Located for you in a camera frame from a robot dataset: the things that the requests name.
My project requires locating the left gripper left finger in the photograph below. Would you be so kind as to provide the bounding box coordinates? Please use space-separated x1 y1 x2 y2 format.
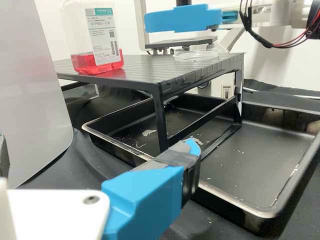
0 133 11 180

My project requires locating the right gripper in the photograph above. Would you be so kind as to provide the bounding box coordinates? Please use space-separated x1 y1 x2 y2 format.
219 0 312 29

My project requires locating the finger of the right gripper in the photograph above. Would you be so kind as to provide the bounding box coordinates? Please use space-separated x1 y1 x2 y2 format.
143 3 239 34

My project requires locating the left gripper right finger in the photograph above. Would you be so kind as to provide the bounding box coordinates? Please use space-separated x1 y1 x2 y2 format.
100 138 202 240

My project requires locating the petri dish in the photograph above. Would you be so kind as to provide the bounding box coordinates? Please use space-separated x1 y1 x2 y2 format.
173 42 227 63

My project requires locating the black platform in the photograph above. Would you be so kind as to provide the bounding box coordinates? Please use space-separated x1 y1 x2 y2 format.
53 50 248 161

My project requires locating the red liquid bottle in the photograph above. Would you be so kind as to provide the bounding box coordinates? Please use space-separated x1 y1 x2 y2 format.
58 0 126 76

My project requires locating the black tray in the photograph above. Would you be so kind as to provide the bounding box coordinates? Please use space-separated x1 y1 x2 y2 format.
81 91 320 238

